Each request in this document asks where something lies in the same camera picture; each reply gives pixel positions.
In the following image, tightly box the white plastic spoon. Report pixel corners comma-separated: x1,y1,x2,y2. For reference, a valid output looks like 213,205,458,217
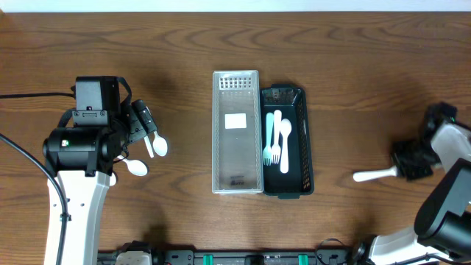
110,172,117,186
117,155,149,177

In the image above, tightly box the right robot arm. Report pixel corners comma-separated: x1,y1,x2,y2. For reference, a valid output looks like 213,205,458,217
364,123,470,264

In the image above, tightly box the white plastic fork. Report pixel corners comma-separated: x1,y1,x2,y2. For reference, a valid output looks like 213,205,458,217
353,166,398,182
272,110,282,164

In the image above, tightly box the white plastic spoon bowl down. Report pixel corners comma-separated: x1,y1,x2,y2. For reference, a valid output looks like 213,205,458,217
152,130,168,157

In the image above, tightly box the clear perforated plastic basket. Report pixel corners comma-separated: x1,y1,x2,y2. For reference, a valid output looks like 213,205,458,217
212,70,263,195

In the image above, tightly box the white plastic fork handle up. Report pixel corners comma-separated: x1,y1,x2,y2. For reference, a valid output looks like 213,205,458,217
280,119,291,174

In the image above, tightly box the black perforated plastic basket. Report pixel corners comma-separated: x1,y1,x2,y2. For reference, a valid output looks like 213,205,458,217
260,84,314,199

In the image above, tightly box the white plastic spoon bowl up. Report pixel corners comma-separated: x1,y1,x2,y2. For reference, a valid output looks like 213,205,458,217
144,135,155,158

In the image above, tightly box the left black cable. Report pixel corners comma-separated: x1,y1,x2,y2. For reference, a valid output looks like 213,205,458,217
0,91,77,265

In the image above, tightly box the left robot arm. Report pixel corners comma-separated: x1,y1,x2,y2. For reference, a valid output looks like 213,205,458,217
43,99,157,264

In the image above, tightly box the light green plastic fork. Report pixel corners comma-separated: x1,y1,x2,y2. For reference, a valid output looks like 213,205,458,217
263,112,274,166

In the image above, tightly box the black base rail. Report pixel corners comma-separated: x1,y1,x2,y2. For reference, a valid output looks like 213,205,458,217
96,241,358,265

